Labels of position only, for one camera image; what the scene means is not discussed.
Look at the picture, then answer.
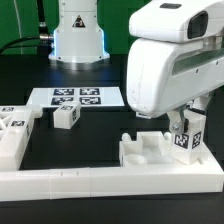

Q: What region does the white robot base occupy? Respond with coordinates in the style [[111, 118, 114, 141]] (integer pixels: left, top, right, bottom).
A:
[[49, 0, 110, 70]]

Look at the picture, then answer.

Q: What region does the white U-shaped frame fence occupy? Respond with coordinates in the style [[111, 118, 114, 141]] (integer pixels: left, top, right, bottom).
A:
[[0, 147, 224, 202]]

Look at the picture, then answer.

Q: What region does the white chair seat part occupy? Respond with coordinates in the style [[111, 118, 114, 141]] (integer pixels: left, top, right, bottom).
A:
[[119, 131, 173, 167]]

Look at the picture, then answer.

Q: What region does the black cable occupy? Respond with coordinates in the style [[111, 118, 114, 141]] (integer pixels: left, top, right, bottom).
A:
[[0, 34, 56, 56]]

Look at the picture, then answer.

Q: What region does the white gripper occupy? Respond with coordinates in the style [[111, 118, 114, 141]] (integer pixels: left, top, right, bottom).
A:
[[126, 38, 224, 134]]

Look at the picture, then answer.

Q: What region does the white tag sheet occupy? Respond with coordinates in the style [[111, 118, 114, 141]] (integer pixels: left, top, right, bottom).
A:
[[28, 87, 124, 108]]

